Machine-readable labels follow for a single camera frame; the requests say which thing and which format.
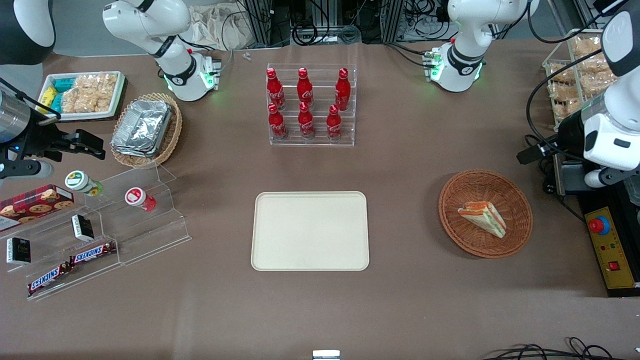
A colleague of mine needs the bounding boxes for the grey metal box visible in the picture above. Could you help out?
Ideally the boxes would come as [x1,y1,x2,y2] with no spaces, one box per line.
[552,155,587,196]

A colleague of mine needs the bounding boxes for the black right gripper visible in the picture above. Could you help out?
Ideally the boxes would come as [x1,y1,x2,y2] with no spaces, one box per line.
[17,122,107,163]

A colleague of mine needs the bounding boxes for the beige cloth bag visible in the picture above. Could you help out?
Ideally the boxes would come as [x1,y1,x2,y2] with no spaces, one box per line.
[187,2,261,51]

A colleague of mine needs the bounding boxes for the light wicker basket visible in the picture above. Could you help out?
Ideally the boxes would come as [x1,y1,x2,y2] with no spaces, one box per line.
[110,92,183,168]

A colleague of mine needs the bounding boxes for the cream plastic tray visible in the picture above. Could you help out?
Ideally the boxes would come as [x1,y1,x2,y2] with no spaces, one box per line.
[251,191,370,272]

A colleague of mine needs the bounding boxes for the clear acrylic stepped stand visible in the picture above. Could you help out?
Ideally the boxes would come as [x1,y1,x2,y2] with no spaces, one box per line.
[0,162,192,301]

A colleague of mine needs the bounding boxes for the stacked aluminium foil trays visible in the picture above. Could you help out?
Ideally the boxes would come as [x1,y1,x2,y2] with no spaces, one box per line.
[111,99,173,158]

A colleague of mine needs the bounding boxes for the red plaid cookie box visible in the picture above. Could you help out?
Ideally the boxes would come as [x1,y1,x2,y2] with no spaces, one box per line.
[0,184,75,232]

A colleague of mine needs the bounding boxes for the clear rice cracker bag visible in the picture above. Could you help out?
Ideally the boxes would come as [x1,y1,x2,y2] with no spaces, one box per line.
[75,73,118,94]
[61,89,112,114]

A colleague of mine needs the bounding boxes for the red lid jar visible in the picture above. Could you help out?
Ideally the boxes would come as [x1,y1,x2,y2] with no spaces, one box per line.
[124,187,157,212]

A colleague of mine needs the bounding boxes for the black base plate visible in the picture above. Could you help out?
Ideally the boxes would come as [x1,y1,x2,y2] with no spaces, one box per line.
[575,175,640,299]

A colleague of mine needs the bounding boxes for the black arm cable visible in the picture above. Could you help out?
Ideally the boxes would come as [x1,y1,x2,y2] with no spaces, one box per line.
[522,0,640,151]

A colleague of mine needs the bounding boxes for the small black box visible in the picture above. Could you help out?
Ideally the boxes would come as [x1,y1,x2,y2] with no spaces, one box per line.
[6,237,32,265]
[71,214,95,242]

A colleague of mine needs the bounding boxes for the black cable bundle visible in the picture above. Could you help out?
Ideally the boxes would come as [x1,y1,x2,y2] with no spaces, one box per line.
[482,337,640,360]

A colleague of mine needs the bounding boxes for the white snack tray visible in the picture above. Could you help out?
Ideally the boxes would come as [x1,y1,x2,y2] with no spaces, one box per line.
[37,71,127,122]

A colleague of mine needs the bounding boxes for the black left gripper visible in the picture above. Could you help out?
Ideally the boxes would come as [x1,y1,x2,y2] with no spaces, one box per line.
[517,112,587,166]

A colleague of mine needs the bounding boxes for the Snickers bar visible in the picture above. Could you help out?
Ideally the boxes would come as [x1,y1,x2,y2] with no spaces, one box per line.
[68,241,117,266]
[27,262,73,296]

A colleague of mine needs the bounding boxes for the black base cable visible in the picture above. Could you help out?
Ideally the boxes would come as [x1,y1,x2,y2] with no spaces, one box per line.
[385,41,436,68]

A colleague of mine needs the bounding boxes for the clear acrylic bottle rack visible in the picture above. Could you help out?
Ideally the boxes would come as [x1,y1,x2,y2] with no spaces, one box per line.
[266,63,357,147]

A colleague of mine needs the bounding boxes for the brown wicker basket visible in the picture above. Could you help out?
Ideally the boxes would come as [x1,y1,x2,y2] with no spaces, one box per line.
[438,169,534,259]

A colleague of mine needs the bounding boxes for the yellow emergency stop box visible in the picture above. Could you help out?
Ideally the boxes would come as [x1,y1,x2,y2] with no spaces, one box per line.
[584,206,640,291]

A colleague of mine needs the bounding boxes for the white wire rack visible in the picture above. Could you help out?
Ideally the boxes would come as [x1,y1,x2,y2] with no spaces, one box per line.
[542,28,608,133]

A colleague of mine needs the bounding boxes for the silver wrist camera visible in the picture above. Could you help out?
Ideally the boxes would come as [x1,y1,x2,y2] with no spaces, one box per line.
[0,160,53,180]

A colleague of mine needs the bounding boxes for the red cola bottle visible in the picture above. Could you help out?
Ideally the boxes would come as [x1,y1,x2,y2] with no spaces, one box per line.
[334,67,352,112]
[296,67,314,108]
[297,101,316,140]
[267,102,288,141]
[326,104,343,142]
[266,68,286,111]

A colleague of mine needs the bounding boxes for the black coiled cable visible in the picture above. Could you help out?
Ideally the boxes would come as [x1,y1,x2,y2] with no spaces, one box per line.
[292,22,321,46]

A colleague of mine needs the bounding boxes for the triangular sandwich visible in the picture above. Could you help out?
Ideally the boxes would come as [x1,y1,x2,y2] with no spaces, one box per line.
[457,200,507,239]

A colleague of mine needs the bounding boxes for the green lid sunflower jar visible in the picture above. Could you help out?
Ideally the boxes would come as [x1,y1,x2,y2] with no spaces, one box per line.
[65,170,104,197]

